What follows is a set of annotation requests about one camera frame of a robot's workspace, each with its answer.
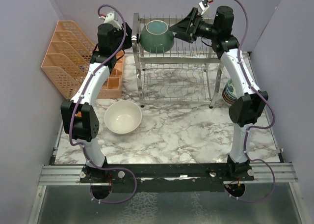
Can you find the orange plastic file organizer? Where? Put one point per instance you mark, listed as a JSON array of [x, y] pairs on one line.
[[67, 58]]

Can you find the large cream ceramic bowl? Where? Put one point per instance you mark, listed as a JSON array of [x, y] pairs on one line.
[[123, 117]]

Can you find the aluminium frame rail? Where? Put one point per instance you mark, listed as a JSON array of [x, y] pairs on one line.
[[60, 175]]

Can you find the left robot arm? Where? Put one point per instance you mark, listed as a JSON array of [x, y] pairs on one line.
[[78, 116]]

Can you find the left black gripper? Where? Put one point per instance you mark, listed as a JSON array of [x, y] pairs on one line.
[[128, 38]]

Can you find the steel two-tier dish rack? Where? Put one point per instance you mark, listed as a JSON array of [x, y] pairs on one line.
[[186, 74]]

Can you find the large teal ceramic bowl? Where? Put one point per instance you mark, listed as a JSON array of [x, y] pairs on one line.
[[156, 38]]

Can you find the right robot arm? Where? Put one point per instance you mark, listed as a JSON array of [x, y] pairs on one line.
[[250, 102]]

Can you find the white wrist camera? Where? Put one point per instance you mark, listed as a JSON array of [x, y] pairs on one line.
[[205, 7], [110, 18]]

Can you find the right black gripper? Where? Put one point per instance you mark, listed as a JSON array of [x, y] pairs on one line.
[[182, 30]]

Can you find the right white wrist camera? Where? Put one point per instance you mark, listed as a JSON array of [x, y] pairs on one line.
[[205, 7]]

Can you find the green patterned small bowl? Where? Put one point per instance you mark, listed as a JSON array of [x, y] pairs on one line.
[[230, 89]]

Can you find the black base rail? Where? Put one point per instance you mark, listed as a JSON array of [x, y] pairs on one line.
[[164, 178]]

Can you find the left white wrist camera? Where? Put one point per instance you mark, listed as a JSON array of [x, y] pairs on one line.
[[110, 18]]

